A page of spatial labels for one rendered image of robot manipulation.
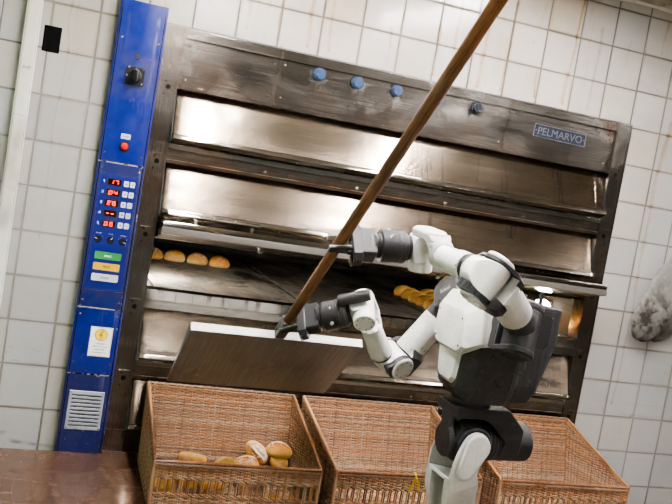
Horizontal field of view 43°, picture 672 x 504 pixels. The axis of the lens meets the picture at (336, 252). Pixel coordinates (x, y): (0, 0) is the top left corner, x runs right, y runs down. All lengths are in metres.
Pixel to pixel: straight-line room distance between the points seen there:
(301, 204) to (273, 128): 0.30
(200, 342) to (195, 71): 1.00
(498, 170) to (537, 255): 0.39
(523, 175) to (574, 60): 0.50
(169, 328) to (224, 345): 0.54
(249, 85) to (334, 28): 0.38
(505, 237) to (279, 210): 0.95
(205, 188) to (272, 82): 0.45
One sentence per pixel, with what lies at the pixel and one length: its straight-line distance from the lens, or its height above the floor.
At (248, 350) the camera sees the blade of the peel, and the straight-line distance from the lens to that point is 2.72.
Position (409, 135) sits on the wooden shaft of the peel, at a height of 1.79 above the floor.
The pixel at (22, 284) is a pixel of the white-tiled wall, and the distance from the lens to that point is 3.12.
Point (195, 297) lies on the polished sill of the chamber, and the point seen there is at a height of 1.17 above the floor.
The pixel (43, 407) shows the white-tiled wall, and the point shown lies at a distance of 3.22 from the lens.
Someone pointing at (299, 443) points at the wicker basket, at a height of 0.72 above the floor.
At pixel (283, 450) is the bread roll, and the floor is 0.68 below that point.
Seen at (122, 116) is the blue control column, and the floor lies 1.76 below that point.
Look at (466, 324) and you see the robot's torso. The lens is 2.43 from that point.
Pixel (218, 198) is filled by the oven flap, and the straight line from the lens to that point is 3.13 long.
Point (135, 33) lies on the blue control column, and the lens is 3.08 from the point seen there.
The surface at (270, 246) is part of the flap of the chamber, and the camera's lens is 3.03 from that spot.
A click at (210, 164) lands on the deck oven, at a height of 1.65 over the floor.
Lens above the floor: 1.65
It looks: 4 degrees down
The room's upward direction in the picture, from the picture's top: 10 degrees clockwise
